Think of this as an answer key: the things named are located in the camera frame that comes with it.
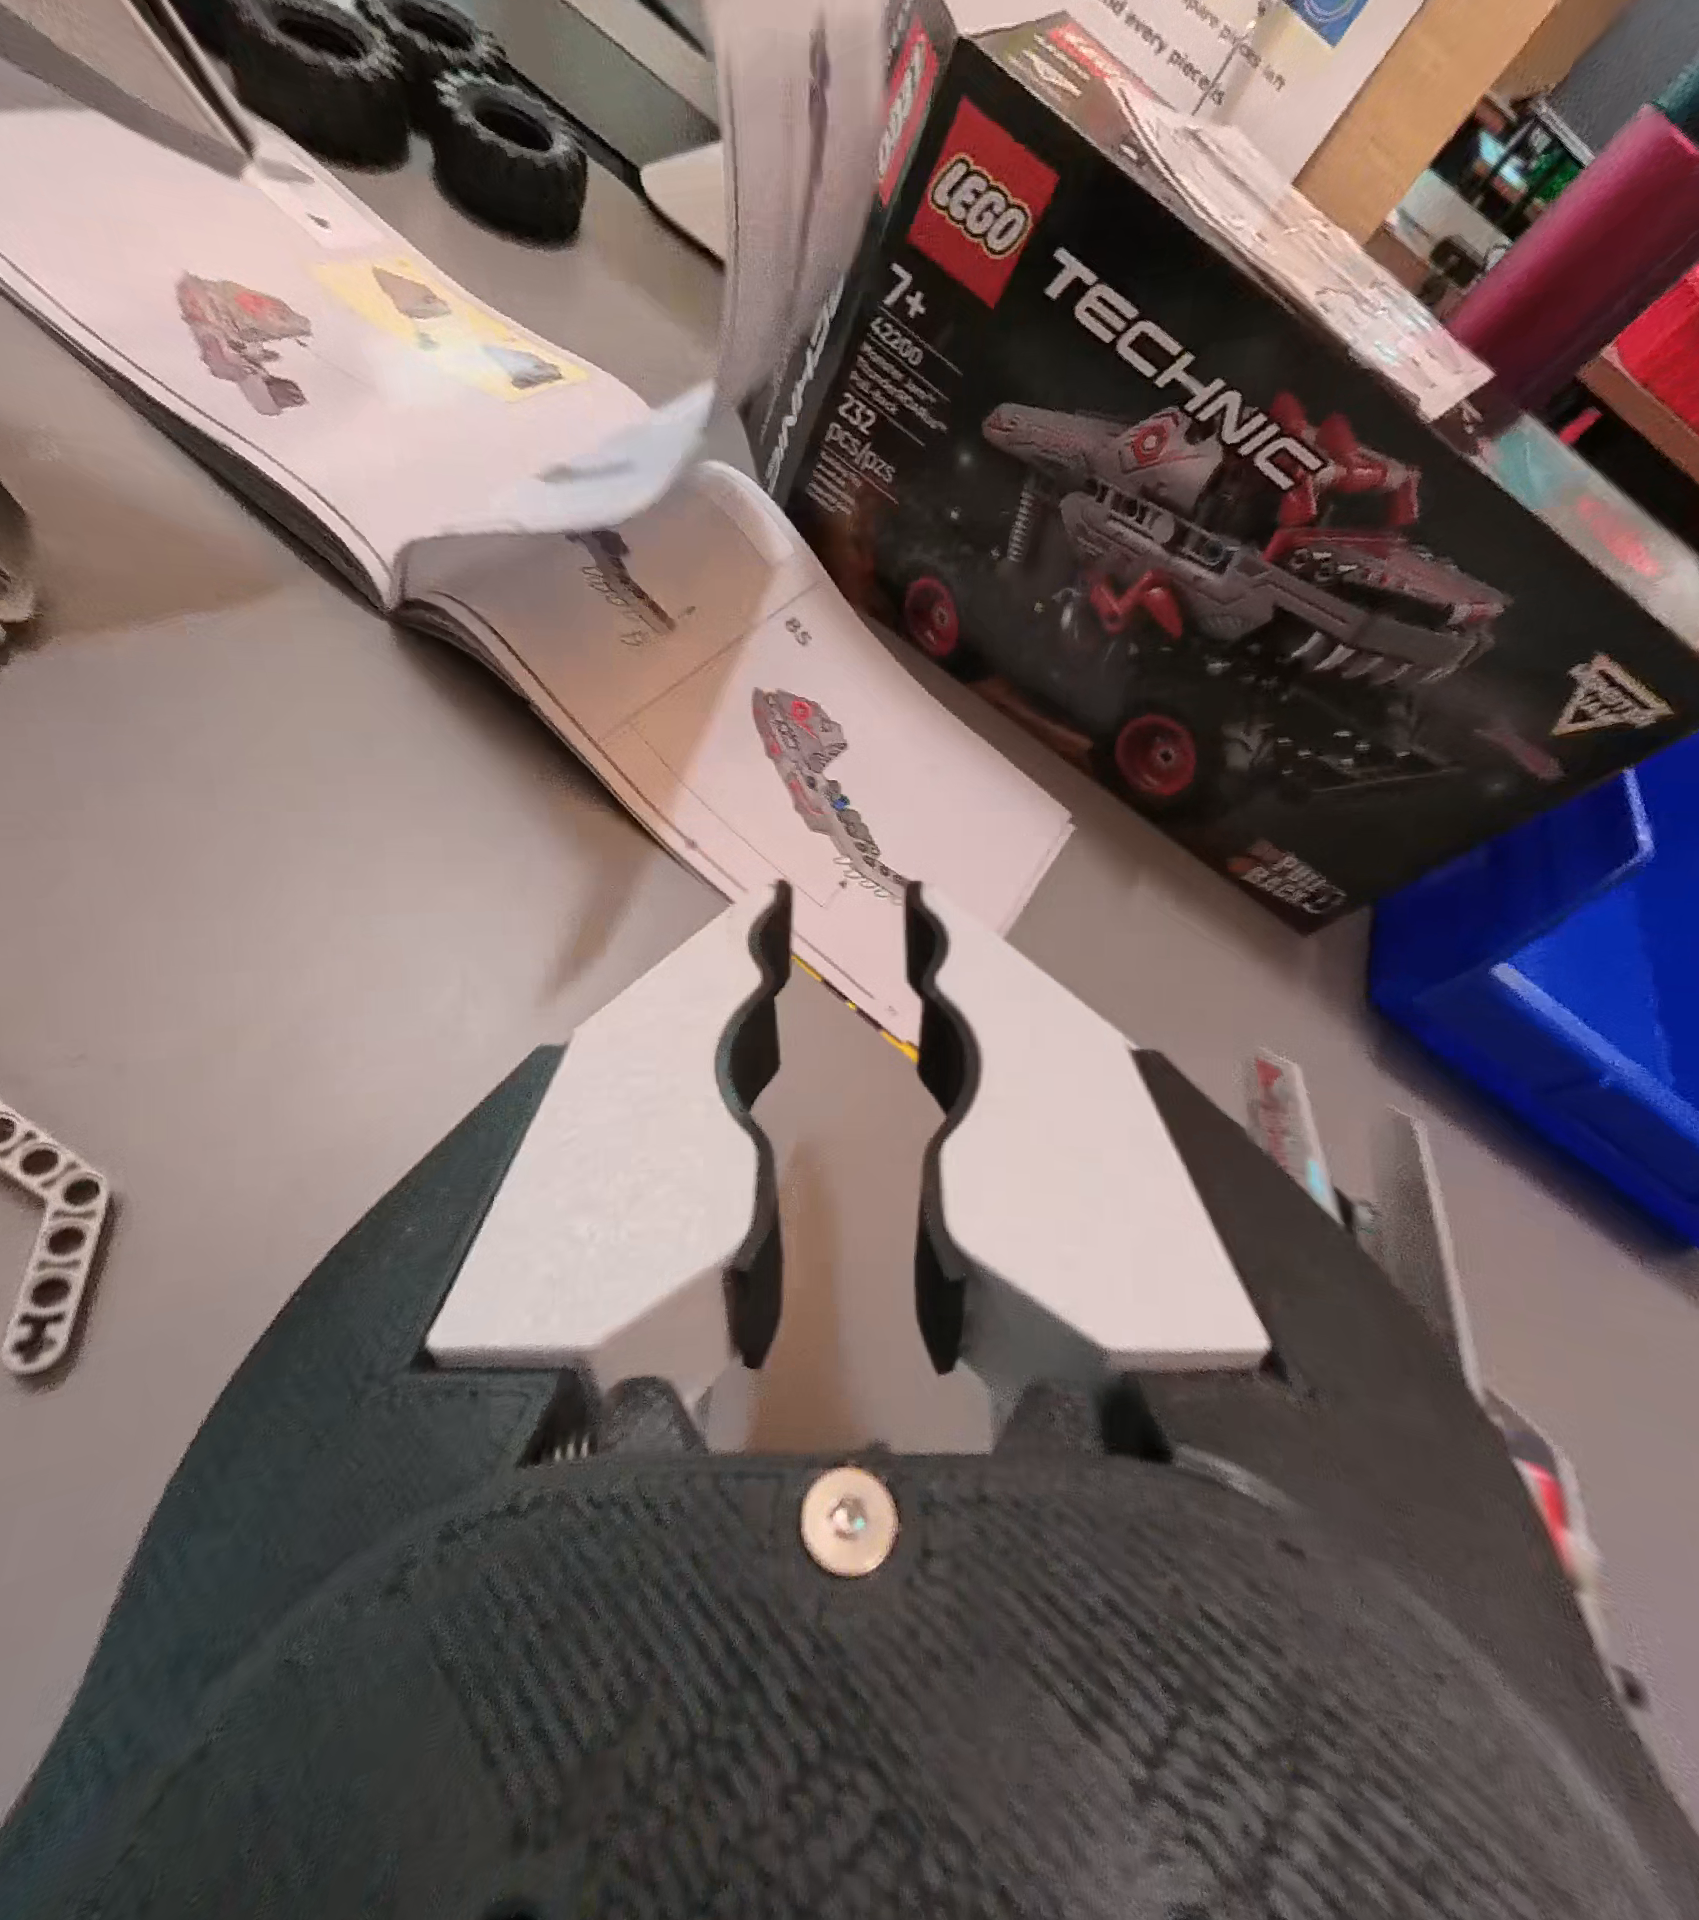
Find white instruction booklet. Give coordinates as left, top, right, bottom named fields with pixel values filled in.
left=0, top=0, right=1075, bottom=1052

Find grey angled beam blue pin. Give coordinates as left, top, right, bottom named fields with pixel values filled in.
left=0, top=1025, right=114, bottom=1379

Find sticker sheet with red print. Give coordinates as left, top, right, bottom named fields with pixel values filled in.
left=1245, top=1050, right=1345, bottom=1220

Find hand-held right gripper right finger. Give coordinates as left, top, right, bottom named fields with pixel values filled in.
left=905, top=881, right=1273, bottom=1428

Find clear plastic bags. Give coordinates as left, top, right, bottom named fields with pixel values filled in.
left=1111, top=66, right=1495, bottom=421

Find pale sticker strip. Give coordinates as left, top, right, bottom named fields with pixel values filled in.
left=1365, top=1105, right=1483, bottom=1404

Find black toy car box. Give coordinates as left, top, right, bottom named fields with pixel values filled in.
left=744, top=0, right=1699, bottom=931

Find blue plastic bin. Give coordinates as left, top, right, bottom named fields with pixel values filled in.
left=1365, top=652, right=1699, bottom=1291

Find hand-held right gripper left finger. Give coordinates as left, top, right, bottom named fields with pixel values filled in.
left=424, top=881, right=796, bottom=1428

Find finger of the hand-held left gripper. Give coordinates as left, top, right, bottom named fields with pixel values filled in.
left=0, top=0, right=256, bottom=174

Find maroon bottle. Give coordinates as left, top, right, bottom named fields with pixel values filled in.
left=1445, top=101, right=1699, bottom=409

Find white instruction sign board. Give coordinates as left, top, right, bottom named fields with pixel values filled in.
left=961, top=0, right=1555, bottom=241

